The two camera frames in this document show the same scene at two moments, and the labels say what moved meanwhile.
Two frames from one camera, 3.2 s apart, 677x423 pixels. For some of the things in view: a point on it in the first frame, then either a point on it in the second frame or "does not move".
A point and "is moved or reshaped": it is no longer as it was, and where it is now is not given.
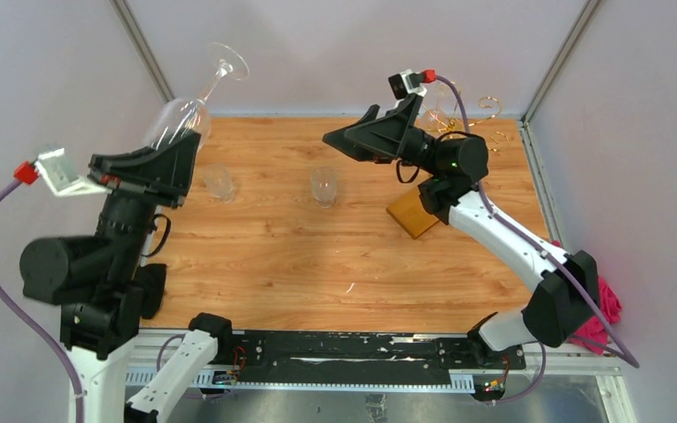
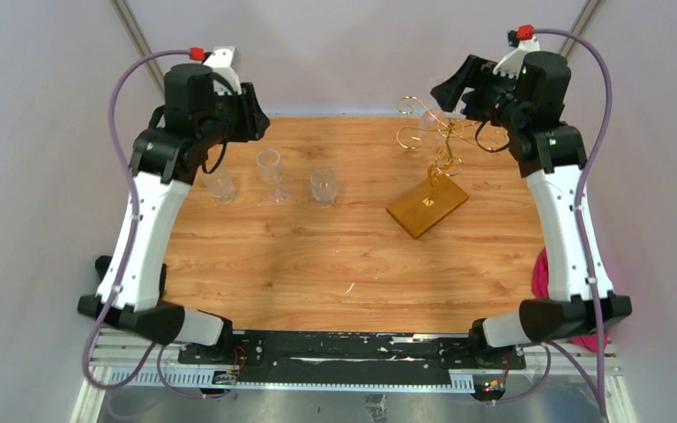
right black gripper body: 419,151 to 489,89
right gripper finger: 398,123 to 449,92
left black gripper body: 131,183 to 228,118
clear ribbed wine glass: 219,181 does not move
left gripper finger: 171,164 to 256,121
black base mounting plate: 351,355 does not move
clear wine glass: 323,185 does not move
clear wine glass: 179,116 is moved or reshaped
